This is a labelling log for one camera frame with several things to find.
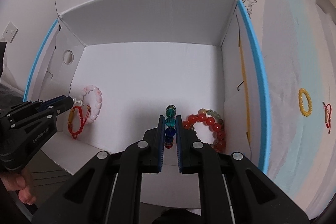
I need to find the red bead bracelet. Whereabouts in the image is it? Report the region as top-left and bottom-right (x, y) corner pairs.
(182, 113), (227, 153)

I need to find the white wall socket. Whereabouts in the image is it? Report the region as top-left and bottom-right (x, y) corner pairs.
(3, 22), (18, 43)

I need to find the pink bead bracelet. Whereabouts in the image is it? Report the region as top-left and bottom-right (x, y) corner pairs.
(79, 84), (103, 124)

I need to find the red string bracelet gold tube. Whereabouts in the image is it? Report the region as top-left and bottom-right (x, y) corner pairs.
(67, 105), (91, 140)

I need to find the white cardboard box blue trim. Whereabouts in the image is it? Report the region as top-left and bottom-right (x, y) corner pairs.
(23, 0), (271, 210)

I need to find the yellow bead bracelet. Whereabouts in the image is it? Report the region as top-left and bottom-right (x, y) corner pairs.
(298, 88), (313, 117)

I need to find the left hand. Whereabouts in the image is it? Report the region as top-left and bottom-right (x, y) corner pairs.
(1, 166), (37, 205)

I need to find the multicolour bead bracelet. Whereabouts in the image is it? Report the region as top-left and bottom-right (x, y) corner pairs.
(163, 104), (177, 150)

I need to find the red knotted string bracelet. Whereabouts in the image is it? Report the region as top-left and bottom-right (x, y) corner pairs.
(322, 101), (333, 135)

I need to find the brown wooden bead bracelet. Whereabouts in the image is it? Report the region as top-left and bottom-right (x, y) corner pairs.
(197, 107), (225, 126)

